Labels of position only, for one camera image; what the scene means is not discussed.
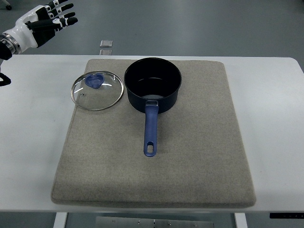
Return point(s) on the dark blue saucepan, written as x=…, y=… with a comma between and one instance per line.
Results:
x=152, y=88

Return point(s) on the metal table base plate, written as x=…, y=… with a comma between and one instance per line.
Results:
x=117, y=222

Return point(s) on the white left table leg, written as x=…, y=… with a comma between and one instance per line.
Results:
x=60, y=220

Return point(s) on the white table leg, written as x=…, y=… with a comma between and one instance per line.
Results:
x=60, y=220
x=240, y=220

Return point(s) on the black table control panel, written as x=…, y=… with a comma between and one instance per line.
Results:
x=296, y=215

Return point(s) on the beige fabric mat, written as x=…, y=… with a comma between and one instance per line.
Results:
x=197, y=161

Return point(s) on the white right table leg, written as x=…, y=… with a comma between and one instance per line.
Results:
x=240, y=220

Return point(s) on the glass lid with blue knob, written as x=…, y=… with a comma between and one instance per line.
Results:
x=97, y=90

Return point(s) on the upper silver floor plate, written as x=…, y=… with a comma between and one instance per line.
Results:
x=106, y=43

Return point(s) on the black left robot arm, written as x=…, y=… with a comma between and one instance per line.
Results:
x=5, y=51

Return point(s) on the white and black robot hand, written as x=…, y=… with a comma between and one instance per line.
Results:
x=39, y=25

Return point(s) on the silver floor plate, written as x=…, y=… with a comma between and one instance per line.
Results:
x=107, y=52
x=106, y=43

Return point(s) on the lower silver floor plate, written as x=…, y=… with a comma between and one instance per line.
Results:
x=107, y=52

